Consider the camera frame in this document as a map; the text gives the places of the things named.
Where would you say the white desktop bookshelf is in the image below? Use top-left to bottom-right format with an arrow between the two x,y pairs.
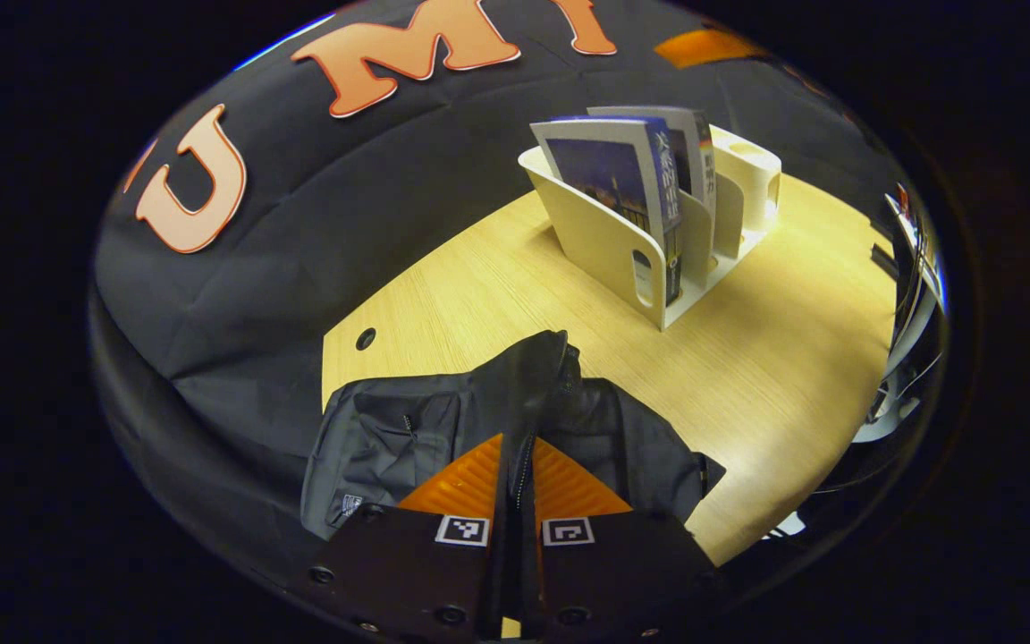
518,125 -> 782,332

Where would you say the white portrait cover book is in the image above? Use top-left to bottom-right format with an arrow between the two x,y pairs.
587,106 -> 717,269

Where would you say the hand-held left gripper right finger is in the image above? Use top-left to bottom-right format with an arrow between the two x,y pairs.
519,436 -> 722,640

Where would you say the blue cover book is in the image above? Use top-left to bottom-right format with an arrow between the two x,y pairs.
530,114 -> 686,305

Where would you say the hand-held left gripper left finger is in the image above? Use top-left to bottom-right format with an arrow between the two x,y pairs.
287,434 -> 507,640

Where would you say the white office desk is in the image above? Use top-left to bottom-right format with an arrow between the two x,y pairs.
855,183 -> 950,445

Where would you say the black schoolbag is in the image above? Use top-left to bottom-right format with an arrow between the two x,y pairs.
300,329 -> 726,547

